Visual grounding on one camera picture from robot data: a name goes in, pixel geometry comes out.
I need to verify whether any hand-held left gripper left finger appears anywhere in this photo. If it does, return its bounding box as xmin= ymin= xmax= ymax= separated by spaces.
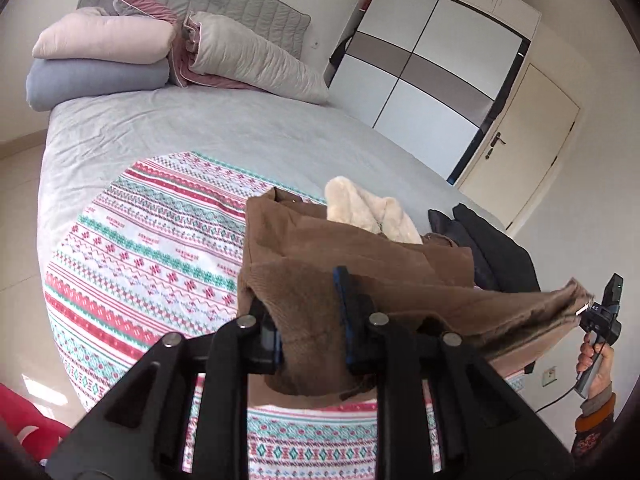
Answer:
xmin=45 ymin=299 xmax=287 ymax=480

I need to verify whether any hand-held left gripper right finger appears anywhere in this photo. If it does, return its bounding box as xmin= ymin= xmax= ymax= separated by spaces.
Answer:
xmin=332 ymin=266 xmax=576 ymax=480

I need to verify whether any brown coat with fleece collar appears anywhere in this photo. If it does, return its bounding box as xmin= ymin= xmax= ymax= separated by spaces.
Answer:
xmin=237 ymin=176 xmax=596 ymax=401

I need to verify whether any person's right forearm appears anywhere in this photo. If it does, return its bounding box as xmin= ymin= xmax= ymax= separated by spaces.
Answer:
xmin=570 ymin=381 xmax=618 ymax=458

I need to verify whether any person's right hand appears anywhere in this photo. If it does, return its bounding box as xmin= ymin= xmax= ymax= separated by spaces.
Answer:
xmin=576 ymin=332 xmax=615 ymax=401

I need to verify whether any black jacket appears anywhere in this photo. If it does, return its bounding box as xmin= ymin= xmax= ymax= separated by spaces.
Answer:
xmin=427 ymin=203 xmax=542 ymax=293

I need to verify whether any patterned blanket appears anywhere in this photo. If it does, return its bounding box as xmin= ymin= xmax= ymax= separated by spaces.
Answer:
xmin=42 ymin=151 xmax=526 ymax=480

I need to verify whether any cream door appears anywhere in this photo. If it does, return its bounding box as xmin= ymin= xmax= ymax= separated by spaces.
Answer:
xmin=457 ymin=62 xmax=583 ymax=231

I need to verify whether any bed with grey sheet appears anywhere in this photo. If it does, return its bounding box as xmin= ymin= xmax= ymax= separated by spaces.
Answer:
xmin=37 ymin=82 xmax=516 ymax=411

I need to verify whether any sliding door wardrobe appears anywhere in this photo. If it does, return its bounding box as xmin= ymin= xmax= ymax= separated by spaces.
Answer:
xmin=325 ymin=0 xmax=532 ymax=186

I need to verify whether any red plastic stool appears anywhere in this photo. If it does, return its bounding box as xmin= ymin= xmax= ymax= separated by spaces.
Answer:
xmin=0 ymin=382 xmax=76 ymax=461

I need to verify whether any grey quilted duvet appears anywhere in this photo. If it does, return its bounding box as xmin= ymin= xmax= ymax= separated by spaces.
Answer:
xmin=182 ymin=11 xmax=331 ymax=106

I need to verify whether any light blue pillow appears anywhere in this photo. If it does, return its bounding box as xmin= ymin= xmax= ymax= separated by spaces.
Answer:
xmin=26 ymin=57 xmax=172 ymax=112

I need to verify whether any pale pillow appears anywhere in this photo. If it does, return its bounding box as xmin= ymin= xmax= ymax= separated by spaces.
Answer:
xmin=32 ymin=7 xmax=178 ymax=66

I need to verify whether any pink quilted blanket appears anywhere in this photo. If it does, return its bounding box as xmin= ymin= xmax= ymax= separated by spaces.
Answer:
xmin=112 ymin=0 xmax=251 ymax=90

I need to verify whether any black cable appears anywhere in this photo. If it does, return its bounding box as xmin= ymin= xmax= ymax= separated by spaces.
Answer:
xmin=532 ymin=382 xmax=581 ymax=414

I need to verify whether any metal door handle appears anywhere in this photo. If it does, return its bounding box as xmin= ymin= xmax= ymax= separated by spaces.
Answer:
xmin=485 ymin=131 xmax=507 ymax=161

